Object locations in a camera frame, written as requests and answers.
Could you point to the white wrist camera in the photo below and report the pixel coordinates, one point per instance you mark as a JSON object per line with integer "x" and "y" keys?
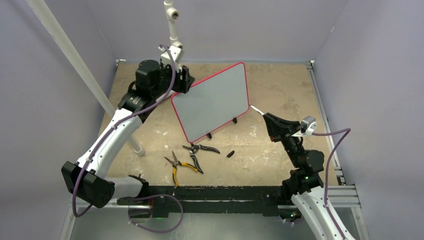
{"x": 171, "y": 53}
{"x": 307, "y": 127}

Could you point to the pink framed whiteboard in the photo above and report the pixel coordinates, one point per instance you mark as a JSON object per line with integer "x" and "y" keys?
{"x": 212, "y": 102}

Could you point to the black whiteboard marker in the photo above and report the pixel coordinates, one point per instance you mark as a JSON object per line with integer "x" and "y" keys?
{"x": 257, "y": 110}

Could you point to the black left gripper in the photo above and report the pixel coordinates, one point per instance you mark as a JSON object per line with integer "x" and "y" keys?
{"x": 182, "y": 86}

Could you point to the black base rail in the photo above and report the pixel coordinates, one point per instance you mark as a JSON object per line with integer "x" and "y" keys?
{"x": 265, "y": 200}

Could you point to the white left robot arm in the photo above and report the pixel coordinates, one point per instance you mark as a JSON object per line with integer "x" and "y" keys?
{"x": 86, "y": 178}

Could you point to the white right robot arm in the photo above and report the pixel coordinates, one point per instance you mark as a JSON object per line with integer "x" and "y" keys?
{"x": 305, "y": 188}

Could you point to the white pvc pipe stand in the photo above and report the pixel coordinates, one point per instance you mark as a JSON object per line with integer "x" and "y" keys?
{"x": 172, "y": 15}

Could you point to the white diagonal pole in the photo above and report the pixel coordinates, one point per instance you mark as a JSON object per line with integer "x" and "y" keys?
{"x": 53, "y": 27}

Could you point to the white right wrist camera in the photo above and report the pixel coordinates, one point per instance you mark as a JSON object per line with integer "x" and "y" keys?
{"x": 307, "y": 127}

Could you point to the black marker cap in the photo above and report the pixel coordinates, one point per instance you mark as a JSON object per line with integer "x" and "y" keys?
{"x": 229, "y": 155}

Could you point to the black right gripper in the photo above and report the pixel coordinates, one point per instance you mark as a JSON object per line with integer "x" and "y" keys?
{"x": 278, "y": 127}

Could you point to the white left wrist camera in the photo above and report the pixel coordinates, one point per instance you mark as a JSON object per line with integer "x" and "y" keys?
{"x": 171, "y": 53}

